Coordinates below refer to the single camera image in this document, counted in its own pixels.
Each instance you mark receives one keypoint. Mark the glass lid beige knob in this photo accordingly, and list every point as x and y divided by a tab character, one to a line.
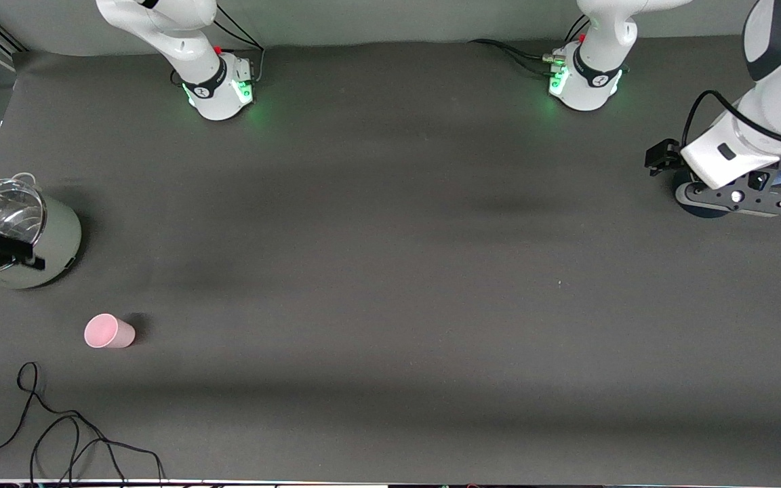
14	213

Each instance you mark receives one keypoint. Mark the dark blue saucepan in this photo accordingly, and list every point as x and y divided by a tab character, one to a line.
702	213

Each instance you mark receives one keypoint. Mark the pink plastic cup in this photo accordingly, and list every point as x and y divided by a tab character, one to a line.
109	332

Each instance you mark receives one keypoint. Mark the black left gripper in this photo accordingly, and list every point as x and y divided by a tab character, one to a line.
663	157

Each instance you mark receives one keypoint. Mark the dark grey table cloth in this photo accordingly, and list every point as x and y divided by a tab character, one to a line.
390	271

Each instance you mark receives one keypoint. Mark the pale green cooking pot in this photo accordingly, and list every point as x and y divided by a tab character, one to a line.
62	237

